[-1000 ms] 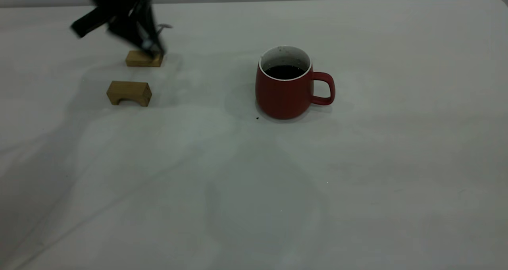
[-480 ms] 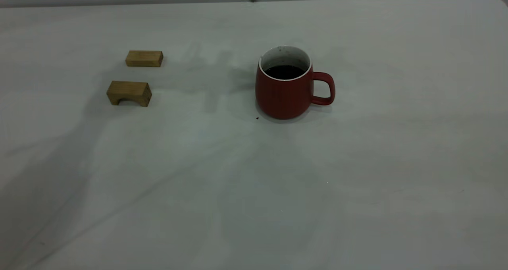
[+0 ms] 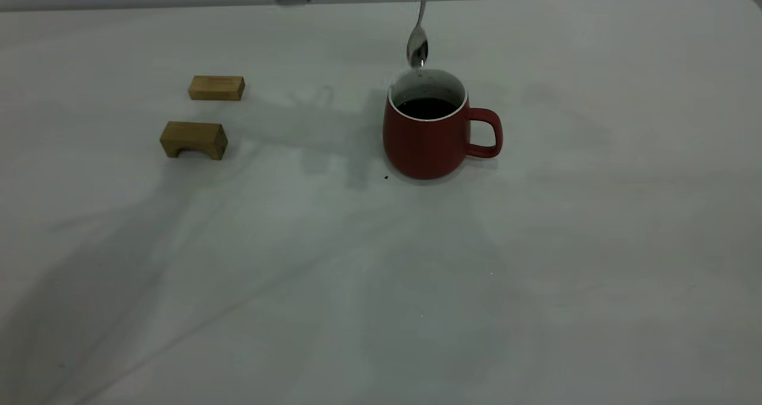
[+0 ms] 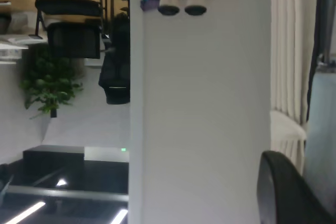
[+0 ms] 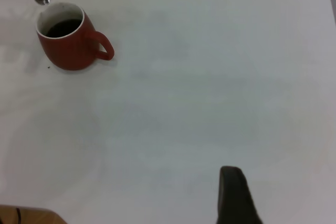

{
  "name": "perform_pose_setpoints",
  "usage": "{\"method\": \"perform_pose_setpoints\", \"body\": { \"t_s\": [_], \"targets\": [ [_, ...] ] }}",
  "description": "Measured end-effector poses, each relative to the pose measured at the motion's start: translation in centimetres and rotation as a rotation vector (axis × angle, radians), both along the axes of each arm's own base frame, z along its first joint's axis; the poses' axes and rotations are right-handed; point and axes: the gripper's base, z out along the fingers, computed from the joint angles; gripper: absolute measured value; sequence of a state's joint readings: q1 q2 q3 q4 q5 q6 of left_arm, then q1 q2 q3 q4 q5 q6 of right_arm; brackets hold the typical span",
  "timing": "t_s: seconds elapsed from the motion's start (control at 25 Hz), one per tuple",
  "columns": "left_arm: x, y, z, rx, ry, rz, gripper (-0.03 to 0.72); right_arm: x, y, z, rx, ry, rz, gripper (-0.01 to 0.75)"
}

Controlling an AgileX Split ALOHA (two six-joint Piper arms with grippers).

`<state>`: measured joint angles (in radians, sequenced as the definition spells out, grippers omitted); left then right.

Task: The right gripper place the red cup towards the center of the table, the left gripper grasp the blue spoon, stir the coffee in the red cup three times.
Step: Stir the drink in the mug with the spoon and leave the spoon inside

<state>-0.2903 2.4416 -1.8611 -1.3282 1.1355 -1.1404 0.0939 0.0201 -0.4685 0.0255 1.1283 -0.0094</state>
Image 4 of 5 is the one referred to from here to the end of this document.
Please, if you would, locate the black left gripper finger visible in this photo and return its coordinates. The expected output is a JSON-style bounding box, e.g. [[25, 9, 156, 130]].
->
[[258, 150, 336, 224]]

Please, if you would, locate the light blue panel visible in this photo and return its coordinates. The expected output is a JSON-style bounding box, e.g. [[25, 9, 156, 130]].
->
[[303, 70, 336, 216]]

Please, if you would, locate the white pleated curtain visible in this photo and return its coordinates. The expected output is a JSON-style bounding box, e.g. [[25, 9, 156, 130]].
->
[[270, 0, 320, 176]]

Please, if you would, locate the black padded office chair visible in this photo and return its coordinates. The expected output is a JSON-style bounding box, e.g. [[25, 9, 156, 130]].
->
[[98, 11, 131, 105]]

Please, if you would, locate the purple crumpled item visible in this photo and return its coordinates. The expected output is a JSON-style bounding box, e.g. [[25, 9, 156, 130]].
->
[[140, 0, 160, 12]]

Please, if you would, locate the green potted plant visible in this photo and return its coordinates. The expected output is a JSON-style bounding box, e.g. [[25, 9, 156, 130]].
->
[[20, 49, 84, 120]]

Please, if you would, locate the black folding office chair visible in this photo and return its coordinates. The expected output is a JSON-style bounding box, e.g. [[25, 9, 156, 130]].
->
[[31, 0, 103, 60]]

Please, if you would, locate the white desk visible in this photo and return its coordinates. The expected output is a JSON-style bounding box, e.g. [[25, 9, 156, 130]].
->
[[0, 33, 29, 64]]

